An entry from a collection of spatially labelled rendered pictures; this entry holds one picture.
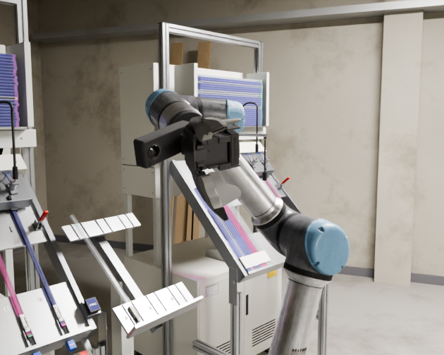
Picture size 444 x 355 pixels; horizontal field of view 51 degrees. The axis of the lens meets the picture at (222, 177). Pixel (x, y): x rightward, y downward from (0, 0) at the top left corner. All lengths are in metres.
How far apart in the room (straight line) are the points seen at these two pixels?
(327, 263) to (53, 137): 4.99
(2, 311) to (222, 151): 1.08
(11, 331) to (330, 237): 1.02
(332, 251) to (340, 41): 3.52
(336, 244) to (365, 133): 3.34
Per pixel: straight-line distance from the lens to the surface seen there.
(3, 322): 1.64
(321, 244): 1.06
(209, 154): 0.74
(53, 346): 1.65
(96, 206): 5.54
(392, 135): 4.24
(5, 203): 1.84
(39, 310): 1.68
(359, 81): 4.41
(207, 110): 0.92
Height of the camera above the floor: 1.40
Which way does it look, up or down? 7 degrees down
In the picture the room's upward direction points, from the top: straight up
